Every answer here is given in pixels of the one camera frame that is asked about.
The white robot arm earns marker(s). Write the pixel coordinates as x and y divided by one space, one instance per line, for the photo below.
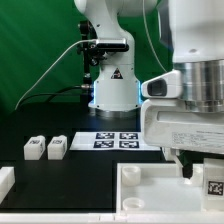
192 29

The silver camera on stand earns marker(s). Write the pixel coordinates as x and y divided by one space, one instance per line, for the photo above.
112 45

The white square tabletop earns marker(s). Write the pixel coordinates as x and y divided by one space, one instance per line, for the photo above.
158 187

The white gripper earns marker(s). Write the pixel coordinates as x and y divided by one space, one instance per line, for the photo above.
166 123

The white sheet with tags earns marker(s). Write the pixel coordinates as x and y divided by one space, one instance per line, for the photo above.
131 141

